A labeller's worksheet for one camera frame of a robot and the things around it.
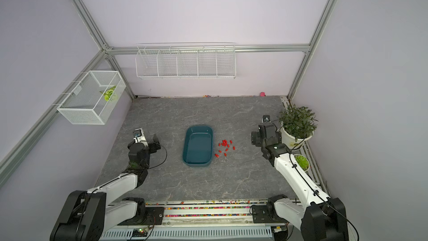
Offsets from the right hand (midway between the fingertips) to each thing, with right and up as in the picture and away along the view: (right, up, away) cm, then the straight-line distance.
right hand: (265, 132), depth 85 cm
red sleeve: (-15, -10, +11) cm, 21 cm away
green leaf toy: (-78, +20, -3) cm, 81 cm away
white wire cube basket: (-87, +17, -2) cm, 89 cm away
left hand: (-62, -3, +2) cm, 62 cm away
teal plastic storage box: (-36, -9, +10) cm, 38 cm away
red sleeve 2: (-25, -14, +7) cm, 29 cm away
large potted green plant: (+16, +4, -4) cm, 17 cm away
